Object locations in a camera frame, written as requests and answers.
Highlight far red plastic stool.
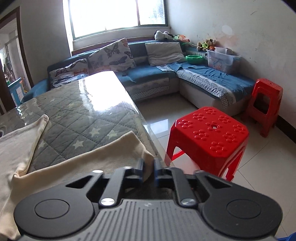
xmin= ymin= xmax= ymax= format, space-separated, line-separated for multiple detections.
xmin=246 ymin=78 xmax=283 ymax=137

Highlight blue corner sofa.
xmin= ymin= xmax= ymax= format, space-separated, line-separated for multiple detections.
xmin=23 ymin=41 xmax=255 ymax=115

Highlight red plastic stool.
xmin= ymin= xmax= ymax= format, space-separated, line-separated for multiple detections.
xmin=246 ymin=78 xmax=283 ymax=137
xmin=165 ymin=106 xmax=249 ymax=181

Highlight grey plain cushion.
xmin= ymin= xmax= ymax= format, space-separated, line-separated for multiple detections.
xmin=145 ymin=42 xmax=186 ymax=66

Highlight flat butterfly pillow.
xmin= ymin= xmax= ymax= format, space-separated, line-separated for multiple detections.
xmin=49 ymin=58 xmax=90 ymax=88

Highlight brown plush toys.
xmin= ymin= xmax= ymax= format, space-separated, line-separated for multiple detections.
xmin=197 ymin=39 xmax=216 ymax=52

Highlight upright butterfly cushion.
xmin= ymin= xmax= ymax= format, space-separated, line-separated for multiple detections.
xmin=88 ymin=38 xmax=137 ymax=73

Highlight green plastic bowl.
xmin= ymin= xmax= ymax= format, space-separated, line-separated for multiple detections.
xmin=186 ymin=55 xmax=205 ymax=65

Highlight near red plastic stool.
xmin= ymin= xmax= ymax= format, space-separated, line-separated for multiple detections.
xmin=165 ymin=106 xmax=249 ymax=181

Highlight blue white small cabinet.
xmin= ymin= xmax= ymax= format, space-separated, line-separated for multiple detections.
xmin=8 ymin=78 xmax=25 ymax=106

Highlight clear plastic storage box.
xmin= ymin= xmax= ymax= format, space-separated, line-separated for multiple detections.
xmin=207 ymin=50 xmax=241 ymax=74

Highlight cream sweatshirt garment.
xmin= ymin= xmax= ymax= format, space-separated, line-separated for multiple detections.
xmin=1 ymin=115 xmax=156 ymax=240

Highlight pink green plush toy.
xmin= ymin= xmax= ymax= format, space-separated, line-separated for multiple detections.
xmin=173 ymin=35 xmax=190 ymax=43

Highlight black white plush toy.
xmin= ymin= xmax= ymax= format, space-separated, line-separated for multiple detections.
xmin=154 ymin=30 xmax=174 ymax=41

